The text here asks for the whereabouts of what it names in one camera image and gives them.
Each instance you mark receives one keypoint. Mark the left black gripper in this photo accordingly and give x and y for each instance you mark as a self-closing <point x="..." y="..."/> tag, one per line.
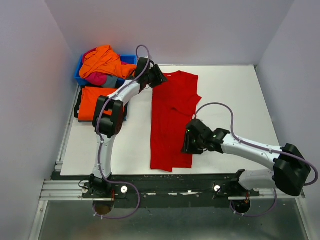
<point x="159" y="77"/>

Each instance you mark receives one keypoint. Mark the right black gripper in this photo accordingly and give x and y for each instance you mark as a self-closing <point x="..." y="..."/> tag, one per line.
<point x="187" y="146"/>

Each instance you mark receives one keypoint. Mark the red t shirt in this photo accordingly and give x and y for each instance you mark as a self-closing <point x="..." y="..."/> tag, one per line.
<point x="173" y="105"/>

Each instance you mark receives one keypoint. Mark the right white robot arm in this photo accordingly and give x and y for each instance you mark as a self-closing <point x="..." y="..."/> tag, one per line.
<point x="284" y="167"/>

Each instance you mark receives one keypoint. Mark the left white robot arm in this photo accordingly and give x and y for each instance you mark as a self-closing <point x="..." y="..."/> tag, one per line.
<point x="108" y="120"/>

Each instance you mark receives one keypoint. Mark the black tray under stack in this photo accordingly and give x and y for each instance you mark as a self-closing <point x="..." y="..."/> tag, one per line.
<point x="76" y="110"/>

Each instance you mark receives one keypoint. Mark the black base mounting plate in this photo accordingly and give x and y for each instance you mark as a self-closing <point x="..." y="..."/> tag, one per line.
<point x="172" y="191"/>

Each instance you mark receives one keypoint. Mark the grey crumpled garment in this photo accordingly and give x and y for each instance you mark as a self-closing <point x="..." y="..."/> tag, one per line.
<point x="111" y="82"/>

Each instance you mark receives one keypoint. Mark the crumpled orange t shirt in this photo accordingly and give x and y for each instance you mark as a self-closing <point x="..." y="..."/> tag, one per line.
<point x="105" y="60"/>

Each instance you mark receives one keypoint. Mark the folded orange t shirt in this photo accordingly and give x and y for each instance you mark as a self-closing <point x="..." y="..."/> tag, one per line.
<point x="88" y="105"/>

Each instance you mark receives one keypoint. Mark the aluminium extrusion rail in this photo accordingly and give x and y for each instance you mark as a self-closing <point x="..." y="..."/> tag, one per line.
<point x="61" y="190"/>

